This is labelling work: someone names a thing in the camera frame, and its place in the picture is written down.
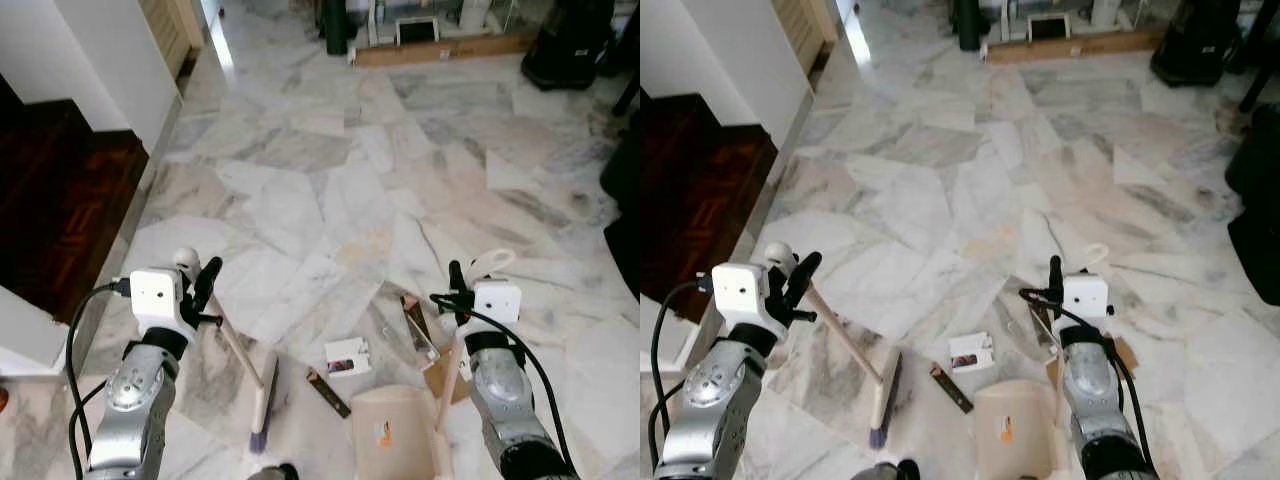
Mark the light wooden louvred door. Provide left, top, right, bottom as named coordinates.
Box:
left=140, top=0, right=206, bottom=81
left=772, top=0, right=839, bottom=71

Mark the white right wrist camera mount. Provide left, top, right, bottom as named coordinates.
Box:
left=1062, top=274, right=1113, bottom=329
left=471, top=280, right=524, bottom=336

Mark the dark brown flat stick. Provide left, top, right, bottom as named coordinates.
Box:
left=306, top=368, right=352, bottom=419
left=929, top=363, right=974, bottom=414

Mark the small white printed box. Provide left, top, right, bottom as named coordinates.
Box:
left=325, top=338, right=372, bottom=378
left=948, top=332, right=996, bottom=373

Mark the beige plastic dustpan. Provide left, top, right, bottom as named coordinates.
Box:
left=974, top=243, right=1112, bottom=480
left=350, top=248, right=517, bottom=480

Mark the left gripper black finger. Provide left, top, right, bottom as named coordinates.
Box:
left=193, top=257, right=224, bottom=311
left=789, top=251, right=823, bottom=306

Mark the small dark framed panel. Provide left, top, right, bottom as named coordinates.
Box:
left=1027, top=14, right=1071, bottom=43
left=396, top=17, right=441, bottom=47

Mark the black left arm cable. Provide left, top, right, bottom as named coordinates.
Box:
left=65, top=282, right=132, bottom=480
left=649, top=279, right=714, bottom=471

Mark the long wooden board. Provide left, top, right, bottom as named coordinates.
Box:
left=985, top=28, right=1167, bottom=65
left=352, top=33, right=538, bottom=69

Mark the dark green cylinder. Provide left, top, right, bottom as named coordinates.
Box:
left=320, top=0, right=351, bottom=56
left=952, top=0, right=989, bottom=53

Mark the large black bag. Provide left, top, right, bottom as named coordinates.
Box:
left=520, top=0, right=618, bottom=91
left=1150, top=0, right=1241, bottom=89

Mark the wooden handled broom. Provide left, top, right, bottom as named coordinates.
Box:
left=173, top=247, right=282, bottom=456
left=763, top=241, right=904, bottom=451

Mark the black bulky seat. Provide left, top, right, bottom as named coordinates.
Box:
left=1226, top=105, right=1280, bottom=306

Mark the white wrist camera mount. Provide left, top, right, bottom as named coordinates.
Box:
left=711, top=263, right=772, bottom=332
left=471, top=280, right=524, bottom=336
left=1062, top=274, right=1113, bottom=329
left=129, top=268, right=188, bottom=334

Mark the dark wooden staircase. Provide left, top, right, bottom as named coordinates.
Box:
left=0, top=75, right=151, bottom=323
left=640, top=90, right=779, bottom=323

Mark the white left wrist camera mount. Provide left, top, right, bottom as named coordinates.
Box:
left=129, top=268, right=188, bottom=334
left=711, top=263, right=772, bottom=332

